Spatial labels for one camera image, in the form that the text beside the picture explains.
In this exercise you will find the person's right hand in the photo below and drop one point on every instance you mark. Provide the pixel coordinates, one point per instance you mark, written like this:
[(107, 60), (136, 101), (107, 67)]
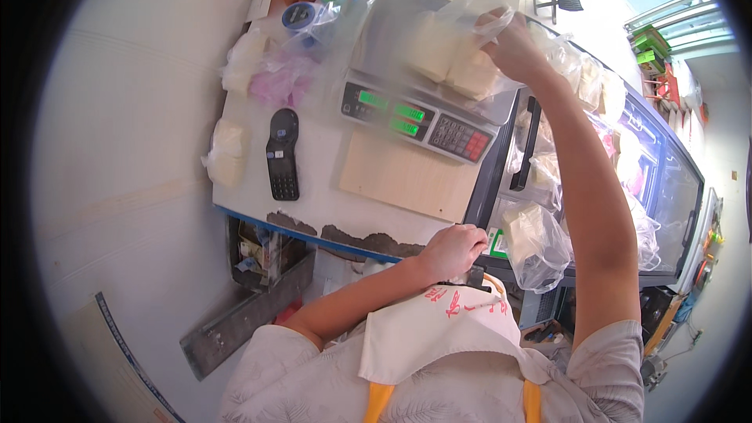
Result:
[(517, 50)]

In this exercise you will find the person's left hand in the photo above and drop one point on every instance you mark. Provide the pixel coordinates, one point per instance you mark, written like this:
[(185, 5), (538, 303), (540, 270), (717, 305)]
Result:
[(449, 251)]

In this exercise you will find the person's left fingers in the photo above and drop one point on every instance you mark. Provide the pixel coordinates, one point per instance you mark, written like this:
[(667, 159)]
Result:
[(474, 241)]

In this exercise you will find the person's right fingers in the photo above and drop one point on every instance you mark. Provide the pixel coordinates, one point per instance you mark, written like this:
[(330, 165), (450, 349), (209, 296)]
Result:
[(490, 23)]

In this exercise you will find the clear bag of pale blocks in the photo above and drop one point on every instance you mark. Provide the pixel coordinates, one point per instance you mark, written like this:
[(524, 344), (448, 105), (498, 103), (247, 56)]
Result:
[(452, 59)]

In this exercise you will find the small green code sticker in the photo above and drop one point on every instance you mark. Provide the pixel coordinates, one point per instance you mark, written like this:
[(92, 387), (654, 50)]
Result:
[(498, 242)]

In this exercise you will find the clear bag with pale block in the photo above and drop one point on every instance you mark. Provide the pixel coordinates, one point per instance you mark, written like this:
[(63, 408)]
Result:
[(537, 244)]

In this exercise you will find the light wooden board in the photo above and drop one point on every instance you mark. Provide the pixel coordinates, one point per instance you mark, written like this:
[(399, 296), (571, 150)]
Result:
[(405, 176)]

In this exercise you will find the heap of bagged pale blocks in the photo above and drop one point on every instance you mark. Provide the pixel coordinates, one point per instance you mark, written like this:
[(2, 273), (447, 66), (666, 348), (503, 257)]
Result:
[(587, 79)]

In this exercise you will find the grey electronic weighing scale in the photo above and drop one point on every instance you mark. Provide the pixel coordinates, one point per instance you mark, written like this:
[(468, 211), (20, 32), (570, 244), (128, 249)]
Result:
[(411, 103)]

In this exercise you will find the person's body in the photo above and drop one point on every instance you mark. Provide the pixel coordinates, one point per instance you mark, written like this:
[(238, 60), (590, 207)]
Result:
[(435, 364)]

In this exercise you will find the green crates on shelf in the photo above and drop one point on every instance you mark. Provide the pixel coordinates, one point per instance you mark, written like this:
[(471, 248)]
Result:
[(651, 50)]

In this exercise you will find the chest freezer with glass lid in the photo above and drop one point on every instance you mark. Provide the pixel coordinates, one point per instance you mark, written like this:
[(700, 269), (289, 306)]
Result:
[(658, 188)]

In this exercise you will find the blue tape roll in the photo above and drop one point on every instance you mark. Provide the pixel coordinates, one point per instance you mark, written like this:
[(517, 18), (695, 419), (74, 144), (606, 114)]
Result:
[(299, 16)]

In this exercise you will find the open drawer with cash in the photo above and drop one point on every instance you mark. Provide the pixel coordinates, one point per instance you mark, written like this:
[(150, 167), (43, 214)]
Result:
[(267, 255)]

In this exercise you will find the black payment terminal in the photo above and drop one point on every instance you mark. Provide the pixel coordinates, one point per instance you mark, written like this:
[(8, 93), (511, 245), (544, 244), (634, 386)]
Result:
[(283, 156)]

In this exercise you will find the pink plastic bags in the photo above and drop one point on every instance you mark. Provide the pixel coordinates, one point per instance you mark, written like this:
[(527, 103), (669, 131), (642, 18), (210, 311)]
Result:
[(282, 79)]

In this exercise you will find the white plastic bag bundle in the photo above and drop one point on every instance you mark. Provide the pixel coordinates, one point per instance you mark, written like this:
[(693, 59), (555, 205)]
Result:
[(244, 62)]

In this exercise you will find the small bag of pale blocks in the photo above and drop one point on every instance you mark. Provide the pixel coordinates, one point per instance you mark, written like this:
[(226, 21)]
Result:
[(226, 153)]

